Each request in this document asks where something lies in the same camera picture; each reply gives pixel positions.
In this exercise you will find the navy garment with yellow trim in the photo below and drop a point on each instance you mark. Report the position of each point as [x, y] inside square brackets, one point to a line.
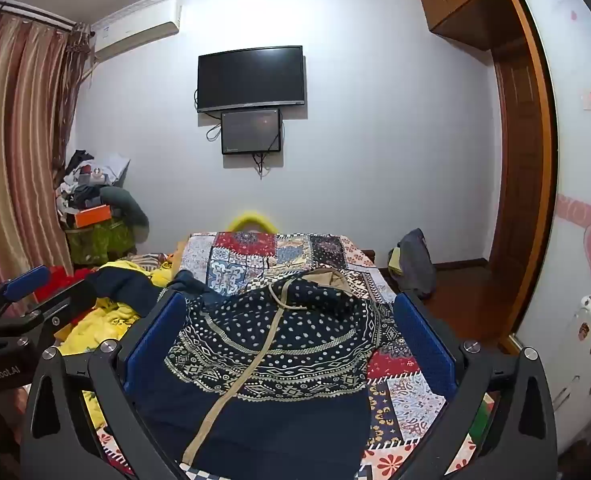
[120, 282]

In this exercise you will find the black wall television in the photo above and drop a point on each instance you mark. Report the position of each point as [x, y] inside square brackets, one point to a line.
[250, 77]

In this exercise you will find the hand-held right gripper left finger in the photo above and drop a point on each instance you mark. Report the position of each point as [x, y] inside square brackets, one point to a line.
[153, 347]

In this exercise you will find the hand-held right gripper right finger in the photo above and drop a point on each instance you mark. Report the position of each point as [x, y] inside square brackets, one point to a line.
[425, 347]

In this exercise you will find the curtain rod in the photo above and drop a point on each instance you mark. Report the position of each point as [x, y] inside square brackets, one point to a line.
[30, 14]

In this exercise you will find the white appliance with stickers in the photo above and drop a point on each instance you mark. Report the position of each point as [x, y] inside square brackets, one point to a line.
[585, 360]

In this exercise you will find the orange box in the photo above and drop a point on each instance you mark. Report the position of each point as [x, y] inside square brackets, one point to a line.
[92, 215]

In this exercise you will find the small black wall monitor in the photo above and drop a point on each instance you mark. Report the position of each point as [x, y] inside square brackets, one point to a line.
[250, 131]

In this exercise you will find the grey green cushion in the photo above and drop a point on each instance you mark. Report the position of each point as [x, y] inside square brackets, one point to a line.
[128, 205]

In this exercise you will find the wooden overhead cabinet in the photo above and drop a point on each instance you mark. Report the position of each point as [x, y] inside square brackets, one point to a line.
[460, 5]

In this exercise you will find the striped brown curtain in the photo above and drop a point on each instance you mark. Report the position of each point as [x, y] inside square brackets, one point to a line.
[15, 150]

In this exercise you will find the yellow hoop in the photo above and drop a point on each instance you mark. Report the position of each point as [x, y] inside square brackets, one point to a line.
[250, 220]

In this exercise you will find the pale yellow chair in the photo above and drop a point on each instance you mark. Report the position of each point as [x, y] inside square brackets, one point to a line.
[394, 262]

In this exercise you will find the white air conditioner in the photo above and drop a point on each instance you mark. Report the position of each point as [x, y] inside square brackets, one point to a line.
[135, 30]

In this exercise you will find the pile of mixed clutter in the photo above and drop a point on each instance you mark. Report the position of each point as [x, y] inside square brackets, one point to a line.
[82, 180]

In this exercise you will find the patchwork printed blanket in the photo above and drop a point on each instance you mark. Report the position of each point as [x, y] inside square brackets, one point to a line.
[255, 255]

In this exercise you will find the red cloth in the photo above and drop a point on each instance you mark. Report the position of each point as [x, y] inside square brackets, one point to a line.
[65, 280]

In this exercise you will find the green patterned bag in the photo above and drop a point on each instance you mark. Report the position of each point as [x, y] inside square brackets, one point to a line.
[100, 242]

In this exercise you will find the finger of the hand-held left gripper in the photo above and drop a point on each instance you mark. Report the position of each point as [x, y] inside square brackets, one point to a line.
[25, 281]
[70, 300]

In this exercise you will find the yellow printed cloth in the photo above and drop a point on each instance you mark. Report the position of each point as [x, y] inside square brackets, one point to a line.
[100, 322]

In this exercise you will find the peach green fleece blanket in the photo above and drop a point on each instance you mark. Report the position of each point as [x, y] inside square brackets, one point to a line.
[480, 420]

